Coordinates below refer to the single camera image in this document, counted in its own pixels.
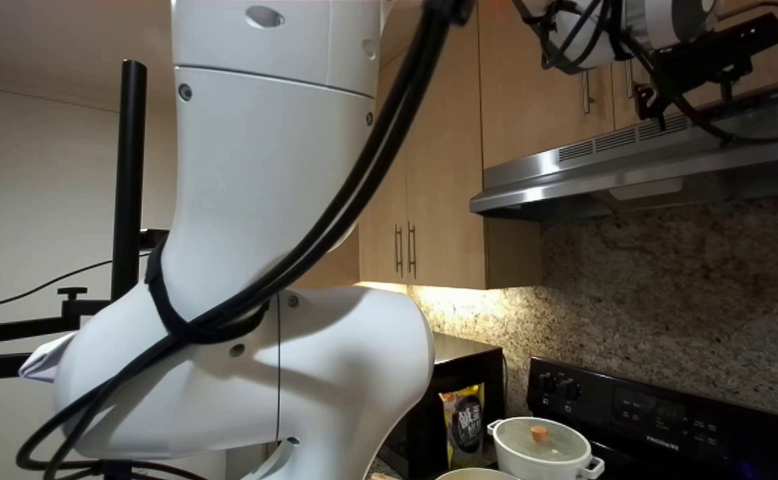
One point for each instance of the wood cabinet over hood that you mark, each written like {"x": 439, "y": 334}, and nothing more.
{"x": 531, "y": 116}

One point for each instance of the white pot lid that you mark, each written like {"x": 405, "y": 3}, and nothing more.
{"x": 538, "y": 436}

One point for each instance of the yellow black snack bag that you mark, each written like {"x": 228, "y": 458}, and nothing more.
{"x": 465, "y": 428}

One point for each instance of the white bowl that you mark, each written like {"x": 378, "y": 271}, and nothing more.
{"x": 473, "y": 474}

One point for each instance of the white crumpled cloth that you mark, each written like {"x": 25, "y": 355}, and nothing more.
{"x": 38, "y": 363}

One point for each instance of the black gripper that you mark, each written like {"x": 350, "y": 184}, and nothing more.
{"x": 683, "y": 78}

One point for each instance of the long wood wall cabinet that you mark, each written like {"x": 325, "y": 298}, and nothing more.
{"x": 443, "y": 176}

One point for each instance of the black camera stand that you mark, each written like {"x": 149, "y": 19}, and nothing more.
{"x": 129, "y": 176}

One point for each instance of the black microwave oven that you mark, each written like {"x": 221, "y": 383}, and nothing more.
{"x": 465, "y": 363}

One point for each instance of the white cooking pot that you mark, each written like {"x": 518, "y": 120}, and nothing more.
{"x": 531, "y": 463}

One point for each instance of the black electric stove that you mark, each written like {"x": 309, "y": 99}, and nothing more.
{"x": 672, "y": 428}

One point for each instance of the stainless steel range hood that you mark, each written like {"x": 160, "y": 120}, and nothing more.
{"x": 583, "y": 175}

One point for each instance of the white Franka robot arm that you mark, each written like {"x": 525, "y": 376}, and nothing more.
{"x": 263, "y": 176}

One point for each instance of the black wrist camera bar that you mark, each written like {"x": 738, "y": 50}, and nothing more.
{"x": 716, "y": 43}

